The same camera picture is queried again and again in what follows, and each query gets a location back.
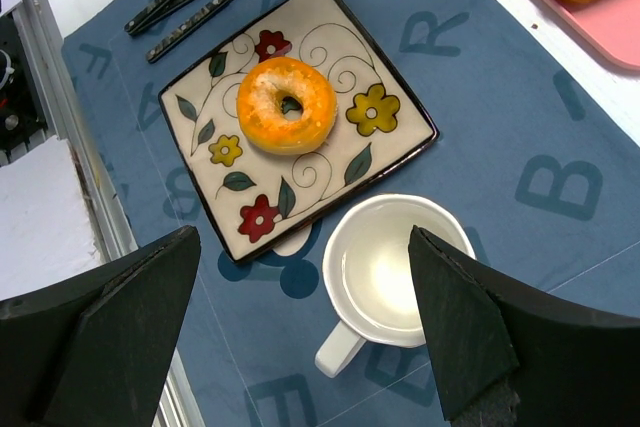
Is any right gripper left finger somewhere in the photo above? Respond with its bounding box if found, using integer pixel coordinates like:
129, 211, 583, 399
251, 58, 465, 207
1, 225, 201, 426

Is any floral square plate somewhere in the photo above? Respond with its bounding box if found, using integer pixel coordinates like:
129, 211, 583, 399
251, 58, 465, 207
159, 0, 438, 262

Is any blue lettered placemat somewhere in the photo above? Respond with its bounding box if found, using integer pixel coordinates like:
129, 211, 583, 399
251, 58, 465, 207
63, 0, 639, 426

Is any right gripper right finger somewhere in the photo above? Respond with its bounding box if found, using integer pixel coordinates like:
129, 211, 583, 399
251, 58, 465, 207
408, 227, 639, 426

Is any pink plastic tray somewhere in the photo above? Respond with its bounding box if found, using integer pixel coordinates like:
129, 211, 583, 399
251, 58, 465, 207
541, 0, 639, 71

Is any white ceramic mug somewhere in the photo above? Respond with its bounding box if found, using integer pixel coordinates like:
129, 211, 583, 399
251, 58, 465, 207
315, 193, 476, 378

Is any orange bagel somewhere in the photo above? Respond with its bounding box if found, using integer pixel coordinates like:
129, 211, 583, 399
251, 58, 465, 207
236, 57, 337, 155

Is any aluminium table frame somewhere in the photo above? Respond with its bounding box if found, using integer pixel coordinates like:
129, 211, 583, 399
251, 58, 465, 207
1, 0, 203, 426

